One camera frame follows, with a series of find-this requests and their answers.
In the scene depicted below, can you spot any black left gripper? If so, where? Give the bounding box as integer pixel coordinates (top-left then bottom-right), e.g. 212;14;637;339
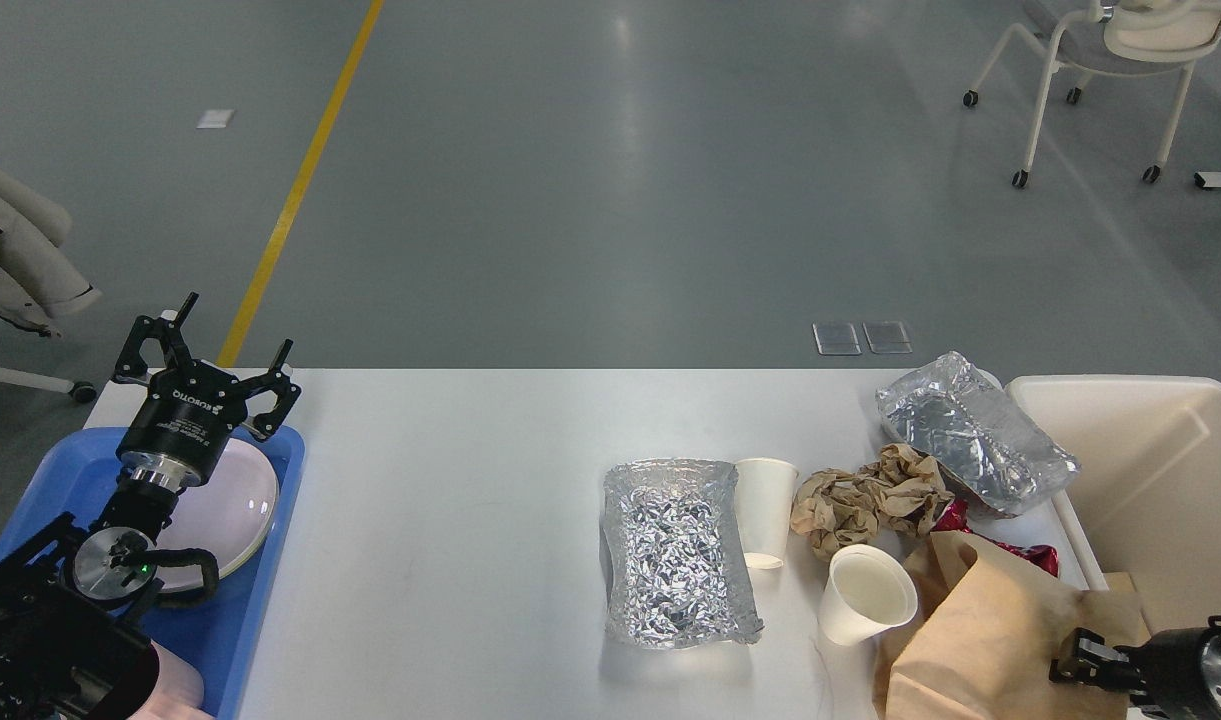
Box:
112;293;302;489

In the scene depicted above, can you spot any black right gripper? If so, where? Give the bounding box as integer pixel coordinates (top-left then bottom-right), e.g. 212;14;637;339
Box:
1048;625;1221;719

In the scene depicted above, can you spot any brown paper bag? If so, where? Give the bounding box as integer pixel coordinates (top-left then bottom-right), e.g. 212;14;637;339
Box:
874;532;1145;719

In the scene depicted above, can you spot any pink plate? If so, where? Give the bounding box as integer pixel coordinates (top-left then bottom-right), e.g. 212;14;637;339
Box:
158;439;280;550

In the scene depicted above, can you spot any white paper cup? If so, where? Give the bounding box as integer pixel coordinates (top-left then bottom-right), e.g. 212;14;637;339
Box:
817;544;918;646
735;456;799;570

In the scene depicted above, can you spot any foil bag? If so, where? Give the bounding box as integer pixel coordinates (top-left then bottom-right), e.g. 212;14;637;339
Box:
875;351;1081;517

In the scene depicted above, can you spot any pink mug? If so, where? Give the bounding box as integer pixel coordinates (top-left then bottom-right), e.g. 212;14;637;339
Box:
133;643;214;719

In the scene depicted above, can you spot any foil tray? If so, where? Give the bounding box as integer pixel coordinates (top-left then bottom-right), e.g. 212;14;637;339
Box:
602;456;766;650

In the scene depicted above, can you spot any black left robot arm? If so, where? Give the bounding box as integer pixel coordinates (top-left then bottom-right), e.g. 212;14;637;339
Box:
0;293;302;719

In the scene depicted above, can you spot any white chair with jacket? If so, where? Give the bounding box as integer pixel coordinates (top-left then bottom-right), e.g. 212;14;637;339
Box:
0;366;98;404

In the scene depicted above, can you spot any blue plastic tray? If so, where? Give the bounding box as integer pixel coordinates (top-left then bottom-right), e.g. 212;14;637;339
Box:
0;427;306;719

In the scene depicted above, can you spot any light green plate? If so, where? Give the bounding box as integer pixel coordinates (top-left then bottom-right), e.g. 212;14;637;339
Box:
156;538;266;596

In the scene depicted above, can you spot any cream plastic bin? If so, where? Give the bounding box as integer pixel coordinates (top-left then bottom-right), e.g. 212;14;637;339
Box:
1009;375;1221;632

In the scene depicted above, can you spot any crushed red can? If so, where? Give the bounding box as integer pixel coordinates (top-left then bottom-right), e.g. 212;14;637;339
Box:
930;498;1061;577

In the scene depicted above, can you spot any white paper on floor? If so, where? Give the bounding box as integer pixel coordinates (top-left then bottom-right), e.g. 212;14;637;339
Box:
195;107;234;129

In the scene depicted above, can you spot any crumpled brown paper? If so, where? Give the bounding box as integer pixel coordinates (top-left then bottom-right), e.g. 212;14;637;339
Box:
789;443;956;561

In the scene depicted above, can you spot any lying white paper cup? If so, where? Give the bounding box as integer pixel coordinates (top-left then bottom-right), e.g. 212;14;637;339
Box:
735;456;799;570

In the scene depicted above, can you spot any floor outlet plate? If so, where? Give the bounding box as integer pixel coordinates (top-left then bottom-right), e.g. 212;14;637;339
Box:
812;322;863;358
862;322;913;354

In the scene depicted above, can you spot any white rolling chair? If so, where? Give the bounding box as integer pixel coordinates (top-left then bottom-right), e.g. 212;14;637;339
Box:
962;1;1221;190

